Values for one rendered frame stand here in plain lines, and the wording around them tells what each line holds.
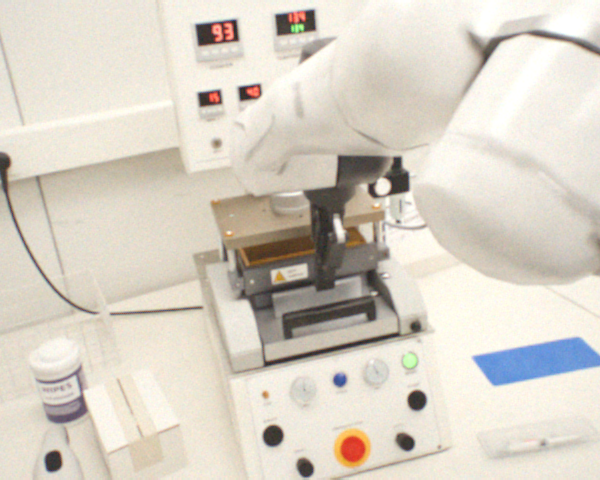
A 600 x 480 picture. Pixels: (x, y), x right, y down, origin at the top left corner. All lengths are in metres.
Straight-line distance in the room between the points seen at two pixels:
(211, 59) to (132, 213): 0.57
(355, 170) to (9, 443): 0.88
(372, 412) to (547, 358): 0.43
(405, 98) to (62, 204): 1.27
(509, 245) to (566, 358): 1.07
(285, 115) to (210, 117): 0.68
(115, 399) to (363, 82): 0.89
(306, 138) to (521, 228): 0.26
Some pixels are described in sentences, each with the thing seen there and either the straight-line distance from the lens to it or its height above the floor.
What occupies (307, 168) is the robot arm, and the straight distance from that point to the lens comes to 0.72.
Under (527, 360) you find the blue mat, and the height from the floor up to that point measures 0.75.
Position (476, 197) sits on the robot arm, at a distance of 0.35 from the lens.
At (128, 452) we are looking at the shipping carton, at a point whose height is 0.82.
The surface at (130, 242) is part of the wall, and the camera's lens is 1.68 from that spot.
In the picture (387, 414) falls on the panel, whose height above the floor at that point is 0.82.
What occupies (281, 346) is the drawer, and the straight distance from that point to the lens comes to 1.06.
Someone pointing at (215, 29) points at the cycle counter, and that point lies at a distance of 1.20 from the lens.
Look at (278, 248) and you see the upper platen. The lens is 1.14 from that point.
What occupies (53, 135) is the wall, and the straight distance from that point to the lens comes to 1.53.
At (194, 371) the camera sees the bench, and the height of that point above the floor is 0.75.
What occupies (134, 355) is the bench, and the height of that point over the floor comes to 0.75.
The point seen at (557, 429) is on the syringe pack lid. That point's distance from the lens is 1.22.
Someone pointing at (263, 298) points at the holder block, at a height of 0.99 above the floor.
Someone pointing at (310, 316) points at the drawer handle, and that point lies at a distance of 1.04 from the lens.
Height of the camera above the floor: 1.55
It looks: 25 degrees down
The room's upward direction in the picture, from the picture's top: 6 degrees counter-clockwise
